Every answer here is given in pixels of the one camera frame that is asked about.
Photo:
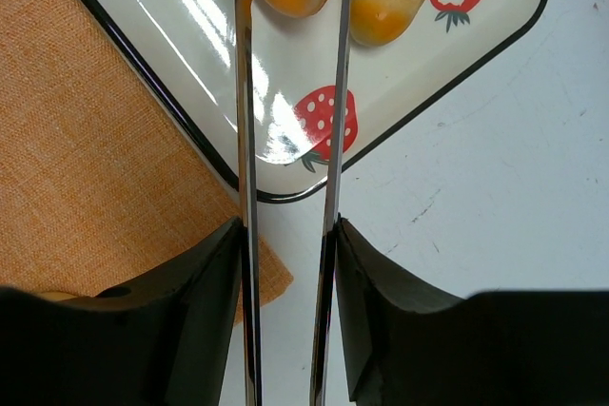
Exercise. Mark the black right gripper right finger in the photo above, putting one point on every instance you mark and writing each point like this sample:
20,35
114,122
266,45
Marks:
407,342

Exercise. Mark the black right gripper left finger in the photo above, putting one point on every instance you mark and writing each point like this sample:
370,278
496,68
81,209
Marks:
159,339

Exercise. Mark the metal serving tongs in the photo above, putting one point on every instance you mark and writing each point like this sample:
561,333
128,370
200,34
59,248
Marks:
249,213

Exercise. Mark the yellow mug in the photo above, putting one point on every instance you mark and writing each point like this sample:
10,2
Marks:
56,296

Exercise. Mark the orange cloth placemat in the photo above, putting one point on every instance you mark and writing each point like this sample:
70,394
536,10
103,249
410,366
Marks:
97,184

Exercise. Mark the white strawberry tray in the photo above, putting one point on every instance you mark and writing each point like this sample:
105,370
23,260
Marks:
184,52

